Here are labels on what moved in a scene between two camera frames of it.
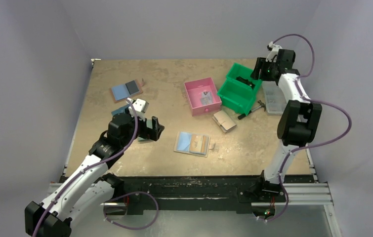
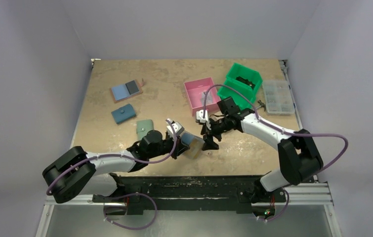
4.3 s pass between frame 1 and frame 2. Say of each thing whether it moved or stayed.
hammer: stayed
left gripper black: moved
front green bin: stayed
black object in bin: stayed
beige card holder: moved
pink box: stayed
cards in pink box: stayed
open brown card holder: stayed
